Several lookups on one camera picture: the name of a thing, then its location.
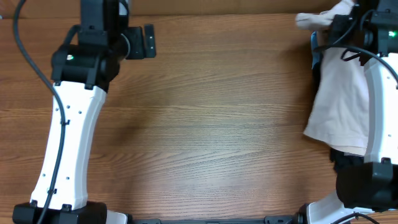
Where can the beige shorts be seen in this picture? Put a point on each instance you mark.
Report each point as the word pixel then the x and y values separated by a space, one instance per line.
pixel 340 113

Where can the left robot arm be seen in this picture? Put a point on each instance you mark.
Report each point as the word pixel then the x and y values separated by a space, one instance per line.
pixel 82 69

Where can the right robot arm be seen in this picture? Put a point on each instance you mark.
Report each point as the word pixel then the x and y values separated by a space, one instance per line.
pixel 367 31

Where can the black garment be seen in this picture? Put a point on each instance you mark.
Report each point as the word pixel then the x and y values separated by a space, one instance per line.
pixel 342 160

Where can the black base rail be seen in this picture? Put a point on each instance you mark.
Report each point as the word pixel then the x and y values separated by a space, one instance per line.
pixel 278 219

